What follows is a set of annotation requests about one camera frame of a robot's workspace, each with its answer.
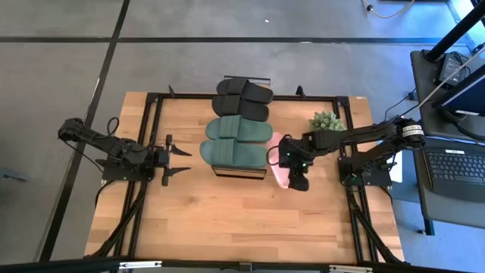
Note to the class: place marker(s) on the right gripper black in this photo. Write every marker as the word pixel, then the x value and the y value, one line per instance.
pixel 295 159

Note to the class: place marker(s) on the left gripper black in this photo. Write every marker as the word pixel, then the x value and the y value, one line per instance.
pixel 168 159

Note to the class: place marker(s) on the pink slide sandal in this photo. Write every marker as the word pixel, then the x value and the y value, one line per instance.
pixel 274 144

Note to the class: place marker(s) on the green slide sandal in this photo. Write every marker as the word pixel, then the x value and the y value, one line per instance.
pixel 242 153
pixel 242 130

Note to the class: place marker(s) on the black slide sandal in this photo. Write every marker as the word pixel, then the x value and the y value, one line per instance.
pixel 257 93
pixel 250 110

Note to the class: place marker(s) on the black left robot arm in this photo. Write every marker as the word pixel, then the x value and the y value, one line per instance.
pixel 113 146

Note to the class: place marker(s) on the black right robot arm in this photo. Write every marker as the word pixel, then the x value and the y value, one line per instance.
pixel 360 134

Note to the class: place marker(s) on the potted green plant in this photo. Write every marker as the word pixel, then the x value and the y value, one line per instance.
pixel 326 122

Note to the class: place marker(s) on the dark grey side desk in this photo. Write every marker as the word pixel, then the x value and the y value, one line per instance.
pixel 424 106

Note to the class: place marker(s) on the black laptop keyboard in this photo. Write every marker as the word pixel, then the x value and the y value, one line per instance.
pixel 462 170

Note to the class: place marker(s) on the white thin rod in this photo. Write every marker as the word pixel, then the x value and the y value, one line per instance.
pixel 451 78

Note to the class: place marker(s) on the black power adapter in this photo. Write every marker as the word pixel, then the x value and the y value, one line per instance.
pixel 451 68

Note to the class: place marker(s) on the black monitor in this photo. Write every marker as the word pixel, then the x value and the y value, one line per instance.
pixel 470 98

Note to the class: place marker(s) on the black diagonal pole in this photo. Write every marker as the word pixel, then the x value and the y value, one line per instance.
pixel 454 32

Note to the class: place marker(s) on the wooden shelf with black frame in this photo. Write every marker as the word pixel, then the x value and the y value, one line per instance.
pixel 238 172

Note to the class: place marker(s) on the black metal table frame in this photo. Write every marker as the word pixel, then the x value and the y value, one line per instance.
pixel 189 96

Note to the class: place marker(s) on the silver metal bracket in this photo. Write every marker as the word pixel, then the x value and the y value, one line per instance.
pixel 140 264
pixel 350 269

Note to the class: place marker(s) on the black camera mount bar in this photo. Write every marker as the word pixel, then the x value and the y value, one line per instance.
pixel 57 265

